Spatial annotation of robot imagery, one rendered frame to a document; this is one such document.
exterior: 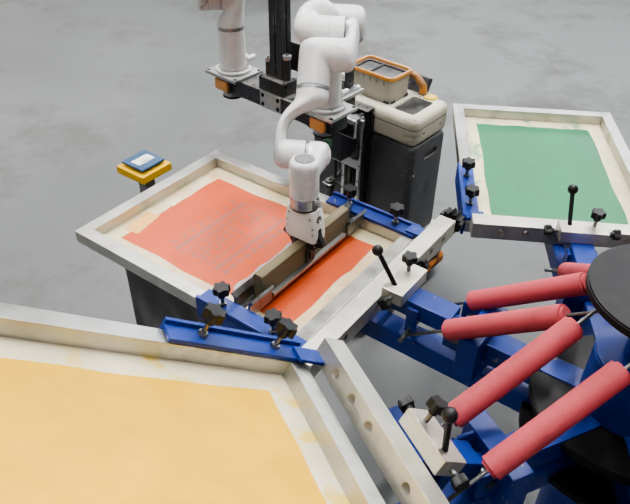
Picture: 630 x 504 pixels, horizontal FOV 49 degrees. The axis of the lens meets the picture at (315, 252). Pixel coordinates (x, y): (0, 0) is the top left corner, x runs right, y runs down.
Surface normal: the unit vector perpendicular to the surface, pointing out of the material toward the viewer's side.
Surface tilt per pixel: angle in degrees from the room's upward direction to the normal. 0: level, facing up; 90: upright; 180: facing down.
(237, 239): 0
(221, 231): 0
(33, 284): 0
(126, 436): 32
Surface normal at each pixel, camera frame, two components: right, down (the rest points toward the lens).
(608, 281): 0.01, -0.79
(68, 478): 0.50, -0.79
